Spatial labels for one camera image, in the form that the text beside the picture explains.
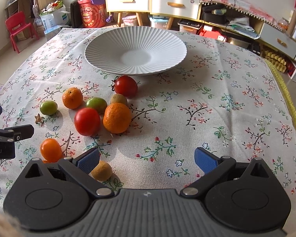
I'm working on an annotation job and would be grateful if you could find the dried star anise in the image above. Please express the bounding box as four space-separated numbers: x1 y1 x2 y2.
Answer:
35 113 45 125

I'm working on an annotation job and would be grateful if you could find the small orange tomato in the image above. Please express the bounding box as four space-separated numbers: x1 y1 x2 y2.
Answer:
40 138 63 163

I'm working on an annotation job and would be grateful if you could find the green lime fruit left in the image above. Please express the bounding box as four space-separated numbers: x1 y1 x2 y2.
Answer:
40 100 58 116

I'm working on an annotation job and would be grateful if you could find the green lime fruit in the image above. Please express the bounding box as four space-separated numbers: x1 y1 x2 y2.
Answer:
86 97 107 114
40 100 58 116

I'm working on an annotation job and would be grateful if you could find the yellow-brown small fruit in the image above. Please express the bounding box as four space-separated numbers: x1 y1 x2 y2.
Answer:
91 161 113 181

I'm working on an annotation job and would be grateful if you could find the small orange mandarin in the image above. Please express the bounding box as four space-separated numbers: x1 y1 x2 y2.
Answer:
62 87 83 110

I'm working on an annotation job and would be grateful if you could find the red tomato front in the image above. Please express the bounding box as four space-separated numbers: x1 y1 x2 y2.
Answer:
74 108 100 136

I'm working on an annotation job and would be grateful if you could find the red plastic child chair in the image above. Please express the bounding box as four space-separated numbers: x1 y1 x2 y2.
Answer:
5 11 39 53

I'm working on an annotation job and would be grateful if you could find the green lime fruit centre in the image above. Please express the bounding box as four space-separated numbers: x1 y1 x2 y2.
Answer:
86 97 107 114

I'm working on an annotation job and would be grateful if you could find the large orange mandarin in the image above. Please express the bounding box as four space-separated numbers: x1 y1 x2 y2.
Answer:
103 103 132 134

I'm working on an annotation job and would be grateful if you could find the floral tablecloth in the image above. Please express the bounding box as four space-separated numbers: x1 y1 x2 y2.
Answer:
0 29 296 232

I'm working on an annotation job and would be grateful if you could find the white cardboard box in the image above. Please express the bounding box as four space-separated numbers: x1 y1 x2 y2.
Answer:
40 5 69 30

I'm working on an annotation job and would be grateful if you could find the brown kiwi fruit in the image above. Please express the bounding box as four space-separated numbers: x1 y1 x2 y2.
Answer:
110 94 128 106

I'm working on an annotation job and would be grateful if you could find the red tomato with stem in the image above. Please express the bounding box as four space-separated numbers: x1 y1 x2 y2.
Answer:
111 75 138 98

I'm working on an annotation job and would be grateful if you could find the red decorated bucket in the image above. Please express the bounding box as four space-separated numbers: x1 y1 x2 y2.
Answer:
78 0 106 28

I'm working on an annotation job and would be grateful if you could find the white ribbed plate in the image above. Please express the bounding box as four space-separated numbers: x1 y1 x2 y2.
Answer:
84 26 187 76

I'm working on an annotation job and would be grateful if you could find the long white sideboard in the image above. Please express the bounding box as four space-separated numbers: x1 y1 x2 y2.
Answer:
201 0 296 61

